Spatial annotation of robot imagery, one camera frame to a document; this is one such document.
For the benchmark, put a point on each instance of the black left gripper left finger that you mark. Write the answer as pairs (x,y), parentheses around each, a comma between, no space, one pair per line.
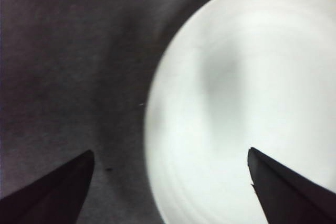
(52,197)

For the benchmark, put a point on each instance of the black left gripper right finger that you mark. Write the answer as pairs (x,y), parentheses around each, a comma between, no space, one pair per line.
(288,197)

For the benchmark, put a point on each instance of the white round plate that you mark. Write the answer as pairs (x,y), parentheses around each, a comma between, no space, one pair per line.
(262,103)

